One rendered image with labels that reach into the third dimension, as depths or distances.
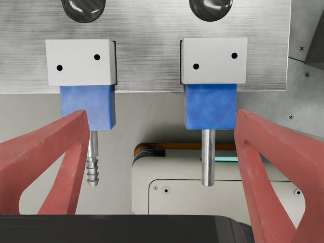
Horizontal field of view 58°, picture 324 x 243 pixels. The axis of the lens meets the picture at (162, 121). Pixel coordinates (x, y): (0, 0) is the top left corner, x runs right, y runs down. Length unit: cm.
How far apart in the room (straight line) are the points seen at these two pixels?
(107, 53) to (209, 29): 9
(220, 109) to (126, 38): 10
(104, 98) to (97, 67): 3
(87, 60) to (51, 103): 96
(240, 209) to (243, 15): 76
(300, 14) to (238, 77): 13
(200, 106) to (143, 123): 89
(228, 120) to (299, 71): 12
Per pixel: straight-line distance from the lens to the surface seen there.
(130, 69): 26
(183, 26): 27
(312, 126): 36
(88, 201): 127
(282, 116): 35
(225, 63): 24
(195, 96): 25
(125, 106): 113
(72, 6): 28
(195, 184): 91
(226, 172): 91
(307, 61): 34
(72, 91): 26
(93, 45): 24
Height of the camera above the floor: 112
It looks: 80 degrees down
